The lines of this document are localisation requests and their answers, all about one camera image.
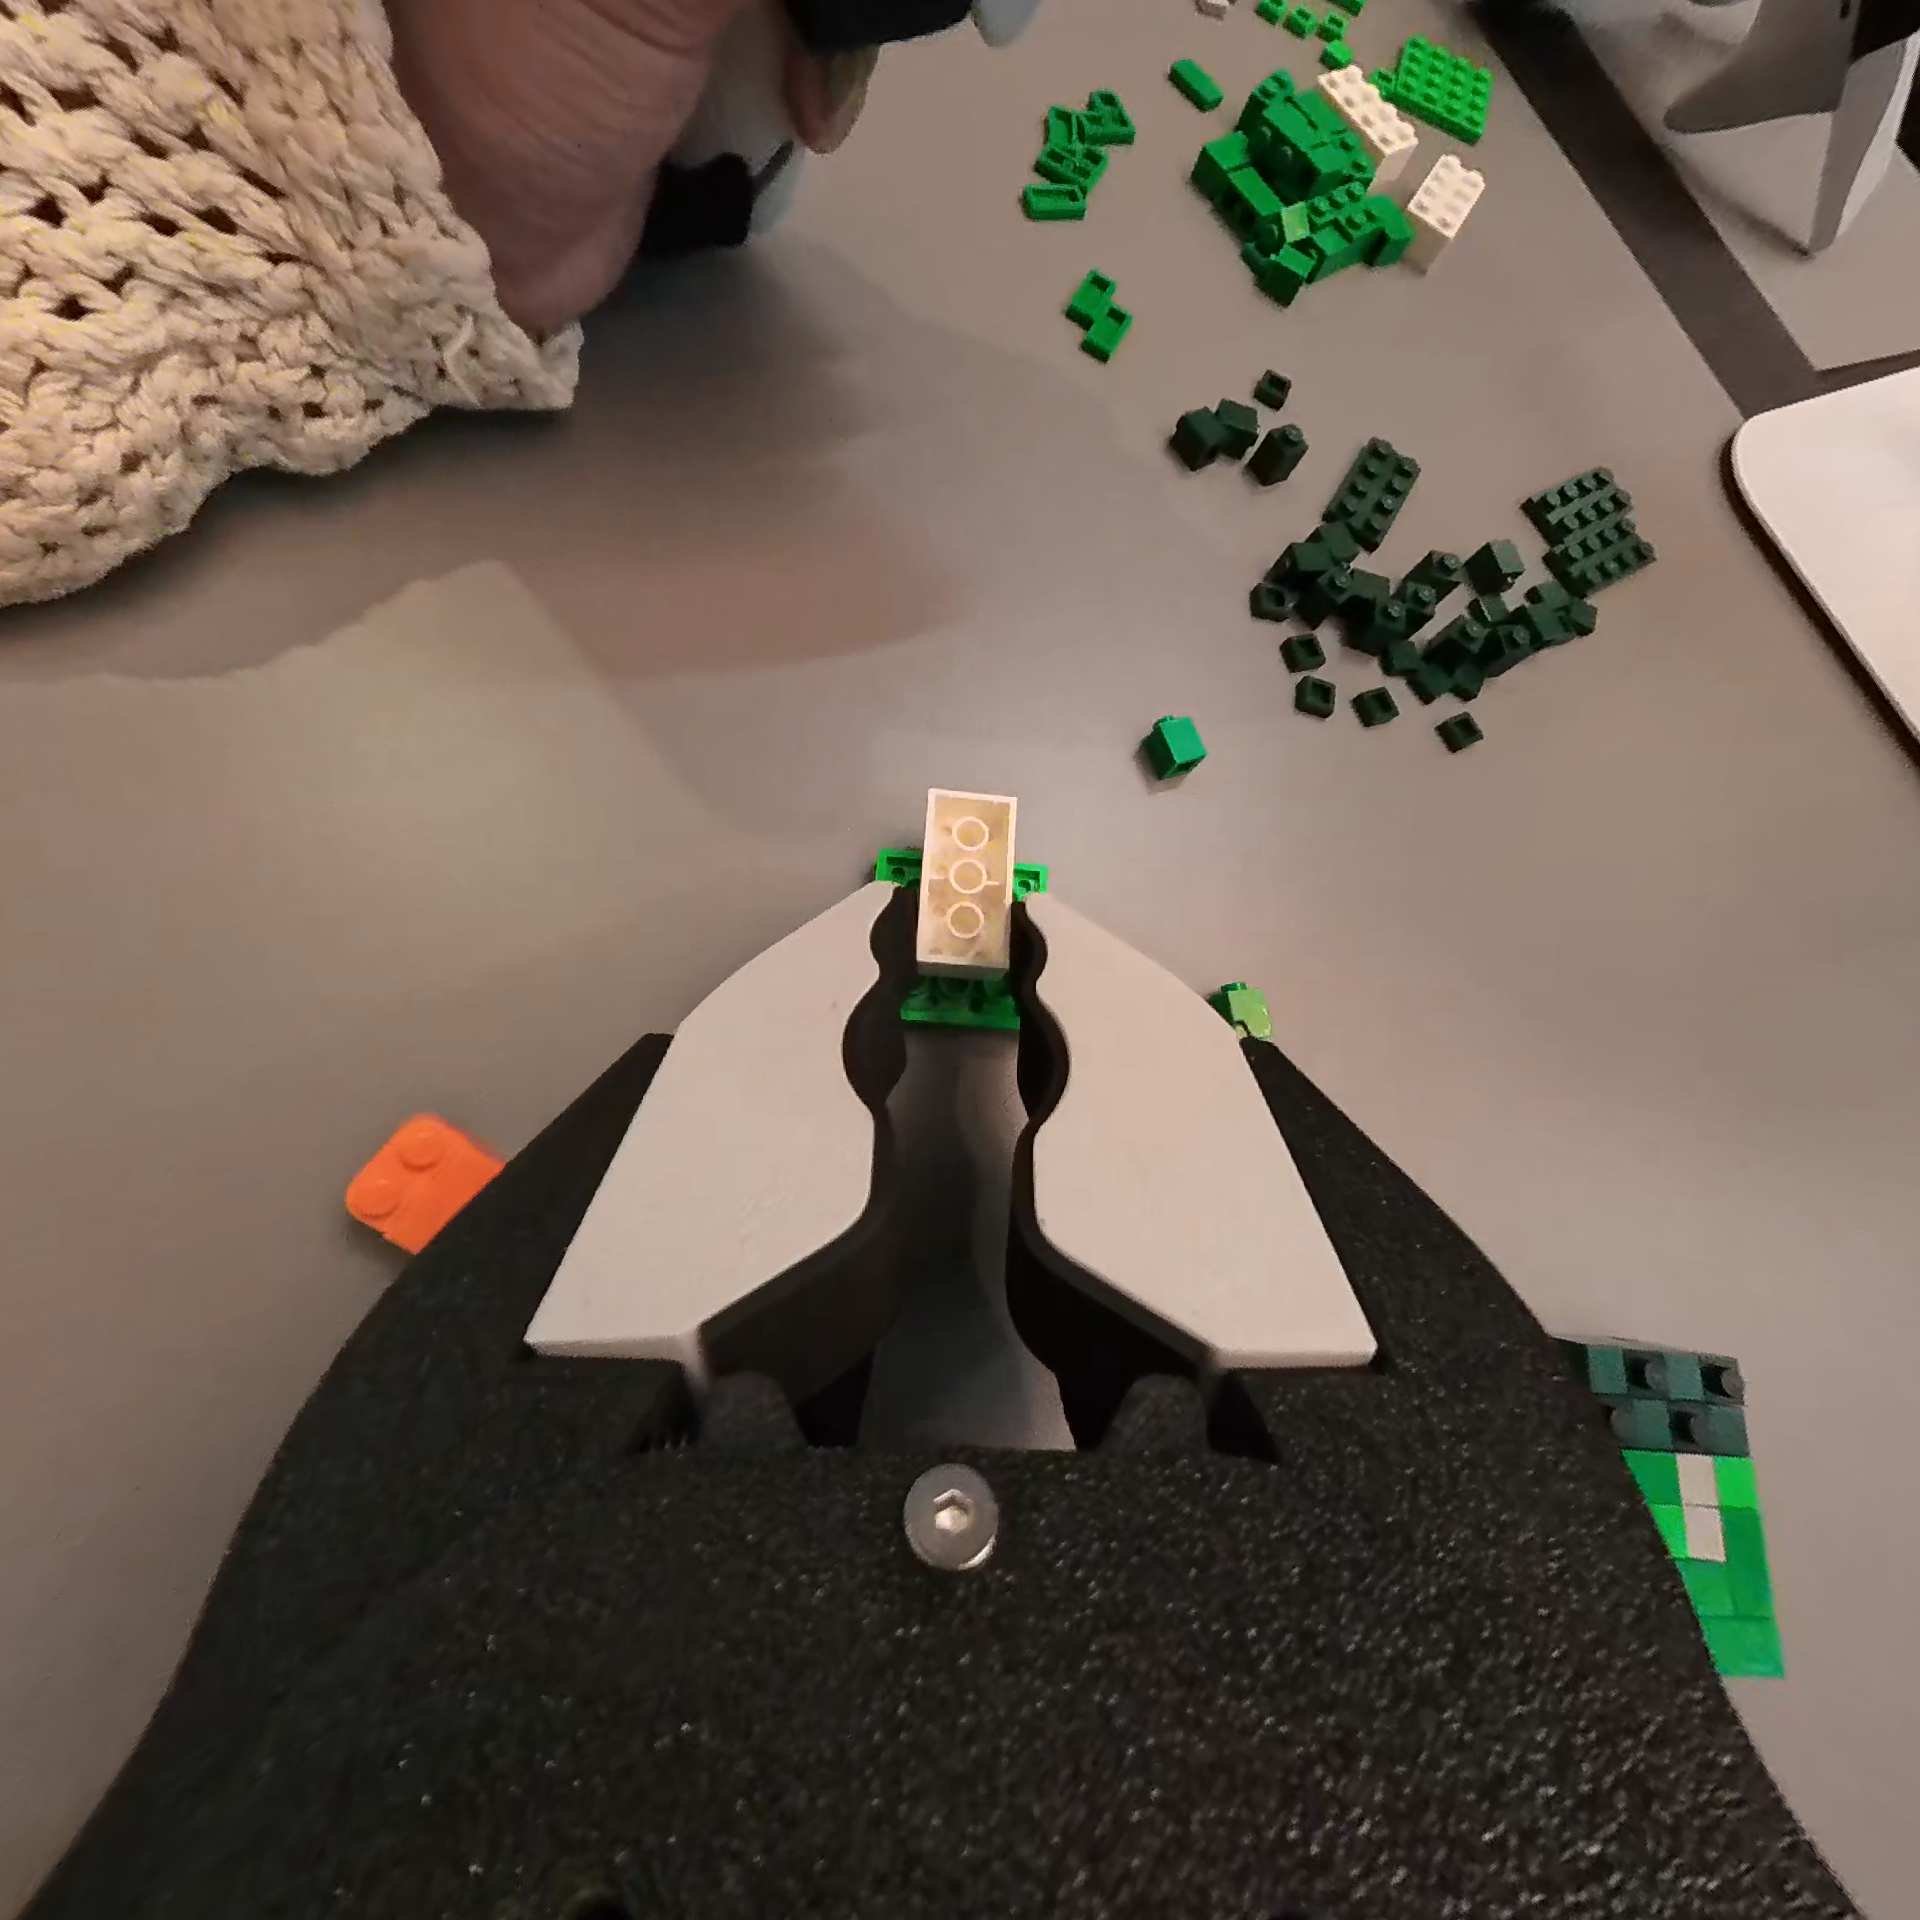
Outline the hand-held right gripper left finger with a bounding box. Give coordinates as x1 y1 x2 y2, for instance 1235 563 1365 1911
523 879 914 1412

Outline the person's left hand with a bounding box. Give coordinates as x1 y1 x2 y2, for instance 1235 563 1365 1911
381 0 889 337

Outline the orange brick separator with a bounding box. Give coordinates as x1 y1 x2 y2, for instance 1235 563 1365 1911
342 1112 507 1255

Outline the pile of bright green bricks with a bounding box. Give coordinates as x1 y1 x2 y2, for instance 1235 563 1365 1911
1165 58 1420 306

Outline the green lego wall assembly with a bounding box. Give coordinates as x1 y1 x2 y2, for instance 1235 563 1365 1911
1560 1331 1788 1683

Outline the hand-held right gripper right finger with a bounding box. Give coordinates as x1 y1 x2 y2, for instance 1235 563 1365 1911
1004 891 1382 1422

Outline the short white lego brick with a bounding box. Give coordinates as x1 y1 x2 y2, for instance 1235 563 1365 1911
1407 153 1490 273

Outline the person's left forearm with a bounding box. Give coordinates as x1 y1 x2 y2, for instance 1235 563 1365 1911
0 0 587 610

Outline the pile of dark green bricks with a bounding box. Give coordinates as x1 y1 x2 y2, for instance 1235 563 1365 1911
1169 366 1605 755

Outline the dark green lego plate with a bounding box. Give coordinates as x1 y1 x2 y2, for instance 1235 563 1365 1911
1518 464 1660 600

